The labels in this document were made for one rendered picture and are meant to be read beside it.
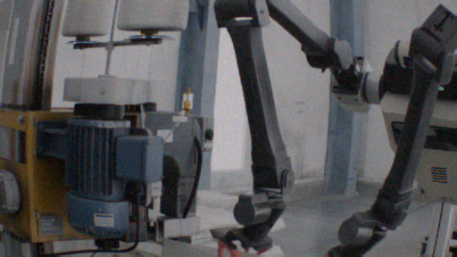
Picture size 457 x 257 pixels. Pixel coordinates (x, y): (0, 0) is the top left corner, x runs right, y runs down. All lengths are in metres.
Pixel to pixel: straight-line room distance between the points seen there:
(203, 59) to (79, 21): 6.01
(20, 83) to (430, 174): 1.14
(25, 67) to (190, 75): 6.30
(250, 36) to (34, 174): 0.57
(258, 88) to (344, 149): 8.90
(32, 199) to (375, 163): 9.09
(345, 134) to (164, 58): 3.64
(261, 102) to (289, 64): 7.94
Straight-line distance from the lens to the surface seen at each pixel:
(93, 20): 1.71
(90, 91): 1.39
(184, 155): 1.87
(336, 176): 10.44
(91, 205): 1.42
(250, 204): 1.50
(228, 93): 8.43
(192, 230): 1.93
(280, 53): 9.26
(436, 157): 1.82
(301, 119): 9.72
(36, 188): 1.53
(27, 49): 1.55
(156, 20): 1.51
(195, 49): 7.76
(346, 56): 1.77
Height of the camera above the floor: 1.40
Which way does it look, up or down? 3 degrees down
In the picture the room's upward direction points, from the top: 4 degrees clockwise
